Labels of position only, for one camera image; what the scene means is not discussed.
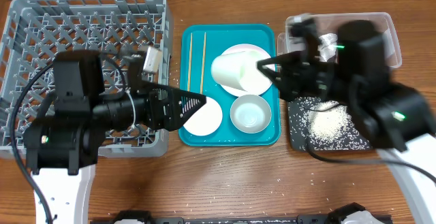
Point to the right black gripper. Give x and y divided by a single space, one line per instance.
300 77

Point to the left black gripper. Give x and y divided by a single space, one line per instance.
155 120

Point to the white tissue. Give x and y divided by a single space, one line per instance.
328 48

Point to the white cup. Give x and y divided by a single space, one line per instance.
238 71

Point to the grey bowl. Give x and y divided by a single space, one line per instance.
250 114

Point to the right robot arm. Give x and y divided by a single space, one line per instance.
396 119

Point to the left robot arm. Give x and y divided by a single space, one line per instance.
95 92

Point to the grey dishwasher rack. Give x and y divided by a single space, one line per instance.
36 30

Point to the large white plate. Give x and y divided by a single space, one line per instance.
240 48

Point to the clear plastic bin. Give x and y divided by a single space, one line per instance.
329 23

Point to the teal plastic tray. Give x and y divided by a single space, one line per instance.
219 39

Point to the right wooden chopstick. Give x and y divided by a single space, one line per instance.
203 64

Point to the wooden chopstick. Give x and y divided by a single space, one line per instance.
203 64
189 62

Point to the left wooden chopstick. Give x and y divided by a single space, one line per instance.
189 62

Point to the pile of rice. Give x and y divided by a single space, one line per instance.
327 125

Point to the black plastic tray bin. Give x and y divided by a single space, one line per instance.
327 132

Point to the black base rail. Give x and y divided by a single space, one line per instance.
351 213

